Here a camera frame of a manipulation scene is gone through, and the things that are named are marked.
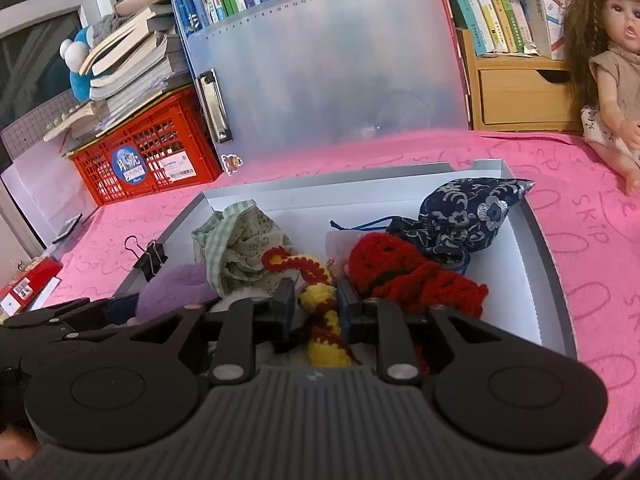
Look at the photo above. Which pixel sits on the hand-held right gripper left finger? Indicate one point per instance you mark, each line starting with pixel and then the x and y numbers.
pixel 285 310

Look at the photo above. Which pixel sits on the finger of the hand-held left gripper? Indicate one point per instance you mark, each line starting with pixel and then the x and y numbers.
pixel 55 315

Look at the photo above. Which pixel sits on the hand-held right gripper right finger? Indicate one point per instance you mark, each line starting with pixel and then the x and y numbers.
pixel 348 312

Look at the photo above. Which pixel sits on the yellow and red crochet piece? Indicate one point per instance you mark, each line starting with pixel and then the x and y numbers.
pixel 320 292

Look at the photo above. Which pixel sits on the sheer pink bow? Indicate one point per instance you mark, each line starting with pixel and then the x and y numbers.
pixel 340 247

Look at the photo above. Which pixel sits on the green checked cloth pouch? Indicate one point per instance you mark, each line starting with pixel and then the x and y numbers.
pixel 235 250

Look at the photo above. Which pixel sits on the grey cardboard box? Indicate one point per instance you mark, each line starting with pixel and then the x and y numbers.
pixel 310 205

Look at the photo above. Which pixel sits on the purple fluffy pom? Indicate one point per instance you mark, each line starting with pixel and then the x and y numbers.
pixel 170 285

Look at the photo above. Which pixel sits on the red small box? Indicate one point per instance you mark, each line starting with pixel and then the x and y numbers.
pixel 30 280

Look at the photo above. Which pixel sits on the black keypad device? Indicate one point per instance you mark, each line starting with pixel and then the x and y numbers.
pixel 67 228

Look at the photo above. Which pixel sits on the black binder clip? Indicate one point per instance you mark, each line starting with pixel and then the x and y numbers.
pixel 152 260

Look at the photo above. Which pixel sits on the white board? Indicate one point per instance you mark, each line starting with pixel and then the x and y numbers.
pixel 45 185

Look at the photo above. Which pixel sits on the red plastic crate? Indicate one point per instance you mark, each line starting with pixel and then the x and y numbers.
pixel 100 175

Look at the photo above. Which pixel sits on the bear sticker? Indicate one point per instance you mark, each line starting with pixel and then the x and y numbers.
pixel 231 164

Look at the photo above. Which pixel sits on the grey grid board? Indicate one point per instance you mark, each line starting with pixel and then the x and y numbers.
pixel 30 130

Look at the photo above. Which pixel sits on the blue plush with big eyes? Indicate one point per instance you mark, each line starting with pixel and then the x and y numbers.
pixel 82 85

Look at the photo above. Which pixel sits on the translucent clipboard folder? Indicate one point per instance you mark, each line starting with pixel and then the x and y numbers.
pixel 325 70

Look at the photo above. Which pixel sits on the pink bunny print towel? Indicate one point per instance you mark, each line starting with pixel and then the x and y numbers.
pixel 575 185

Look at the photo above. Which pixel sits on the stack of worn books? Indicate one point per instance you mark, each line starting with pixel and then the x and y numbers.
pixel 135 65

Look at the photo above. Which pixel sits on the wooden drawer organizer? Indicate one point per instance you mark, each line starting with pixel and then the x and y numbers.
pixel 520 95

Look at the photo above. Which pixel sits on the row of upright books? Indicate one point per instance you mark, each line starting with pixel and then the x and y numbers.
pixel 490 10

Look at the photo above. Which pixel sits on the white printed box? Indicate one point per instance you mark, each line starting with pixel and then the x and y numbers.
pixel 545 20

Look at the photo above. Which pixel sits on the brown-haired baby doll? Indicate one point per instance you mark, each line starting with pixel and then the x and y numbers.
pixel 615 70

